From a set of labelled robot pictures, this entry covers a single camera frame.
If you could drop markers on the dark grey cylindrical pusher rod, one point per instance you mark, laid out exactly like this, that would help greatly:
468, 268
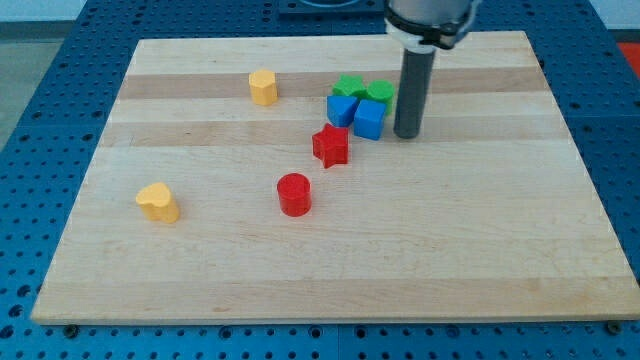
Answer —
415, 77

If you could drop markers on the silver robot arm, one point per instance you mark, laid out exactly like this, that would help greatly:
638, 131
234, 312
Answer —
423, 27

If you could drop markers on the yellow heart block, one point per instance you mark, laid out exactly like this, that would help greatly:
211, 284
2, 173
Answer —
157, 203

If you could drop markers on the green cylinder block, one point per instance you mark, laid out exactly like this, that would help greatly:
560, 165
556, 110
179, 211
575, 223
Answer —
382, 91

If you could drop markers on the blue cube block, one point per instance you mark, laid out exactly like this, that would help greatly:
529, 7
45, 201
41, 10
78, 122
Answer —
369, 119

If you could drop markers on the green star block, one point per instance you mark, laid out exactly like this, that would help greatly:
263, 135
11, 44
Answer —
350, 85

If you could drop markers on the blue triangle block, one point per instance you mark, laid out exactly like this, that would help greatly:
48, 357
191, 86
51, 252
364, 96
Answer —
341, 110

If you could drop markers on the red star block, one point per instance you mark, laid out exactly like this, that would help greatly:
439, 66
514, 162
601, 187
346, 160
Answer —
331, 145

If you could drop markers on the yellow hexagon block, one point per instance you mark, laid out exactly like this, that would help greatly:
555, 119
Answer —
263, 87

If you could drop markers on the red cylinder block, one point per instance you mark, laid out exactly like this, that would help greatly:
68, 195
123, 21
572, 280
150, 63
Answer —
294, 193

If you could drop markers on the wooden board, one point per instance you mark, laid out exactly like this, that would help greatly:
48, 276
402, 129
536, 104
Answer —
489, 215

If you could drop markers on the dark blue base plate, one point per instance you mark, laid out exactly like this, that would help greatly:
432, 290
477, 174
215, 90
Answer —
300, 8

